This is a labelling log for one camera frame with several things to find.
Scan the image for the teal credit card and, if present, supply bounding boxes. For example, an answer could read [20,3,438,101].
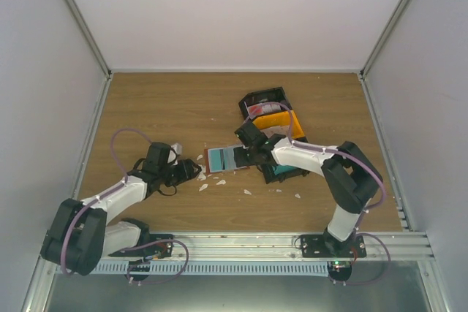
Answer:
[207,148,223,173]
[220,146,237,171]

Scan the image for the brown leather card holder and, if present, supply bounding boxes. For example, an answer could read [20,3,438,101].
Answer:
[203,145,249,174]

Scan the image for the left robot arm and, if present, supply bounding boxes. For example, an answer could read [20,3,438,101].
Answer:
[40,142,202,275]

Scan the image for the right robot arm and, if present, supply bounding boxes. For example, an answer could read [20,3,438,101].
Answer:
[234,121,387,257]

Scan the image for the card in yellow bin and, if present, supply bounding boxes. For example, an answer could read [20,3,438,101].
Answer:
[261,126,289,137]

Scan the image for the cards in black bin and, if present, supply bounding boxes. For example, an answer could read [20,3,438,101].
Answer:
[248,102,282,115]

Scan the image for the black bin with teal item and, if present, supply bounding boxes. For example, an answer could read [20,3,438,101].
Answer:
[261,138,312,185]

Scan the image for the teal item in bin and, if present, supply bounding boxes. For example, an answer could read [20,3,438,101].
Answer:
[273,165,301,177]

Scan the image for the yellow storage bin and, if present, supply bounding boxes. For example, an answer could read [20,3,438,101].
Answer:
[253,111,306,140]

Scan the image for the black storage bin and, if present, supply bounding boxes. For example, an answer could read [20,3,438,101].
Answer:
[238,87,293,119]

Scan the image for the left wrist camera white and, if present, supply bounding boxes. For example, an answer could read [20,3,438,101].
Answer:
[167,142,183,163]

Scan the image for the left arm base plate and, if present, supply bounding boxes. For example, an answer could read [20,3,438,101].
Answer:
[109,233,174,258]

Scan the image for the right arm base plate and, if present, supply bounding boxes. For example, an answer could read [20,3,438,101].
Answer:
[294,234,367,259]

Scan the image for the grey slotted cable duct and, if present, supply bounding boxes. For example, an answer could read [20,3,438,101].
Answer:
[54,260,330,276]

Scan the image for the aluminium front rail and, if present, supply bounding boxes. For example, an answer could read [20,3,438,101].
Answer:
[98,230,436,262]

